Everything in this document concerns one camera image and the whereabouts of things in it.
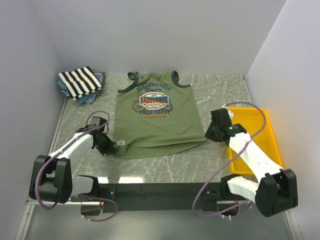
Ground olive green tank top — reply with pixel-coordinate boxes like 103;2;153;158
113;70;206;159

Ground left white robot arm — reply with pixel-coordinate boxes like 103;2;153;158
28;116;116;204

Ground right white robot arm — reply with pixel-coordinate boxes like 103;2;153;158
205;108;298;217

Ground yellow plastic tray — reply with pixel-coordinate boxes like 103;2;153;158
228;106;284;175

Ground teal folded top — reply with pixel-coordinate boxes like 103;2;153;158
56;80;88;104

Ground black white striped folded top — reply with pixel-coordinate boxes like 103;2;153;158
58;66;103;101

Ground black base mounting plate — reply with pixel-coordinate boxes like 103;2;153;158
69;181;250;214

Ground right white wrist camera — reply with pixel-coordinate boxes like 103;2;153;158
225;107;234;120

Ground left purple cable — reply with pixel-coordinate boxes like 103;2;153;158
34;110;120;223

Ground purple cable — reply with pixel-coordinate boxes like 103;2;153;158
34;110;120;223
191;101;267;219

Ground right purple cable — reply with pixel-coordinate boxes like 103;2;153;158
191;101;267;219

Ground aluminium frame rail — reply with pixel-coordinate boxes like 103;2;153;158
24;192;292;207

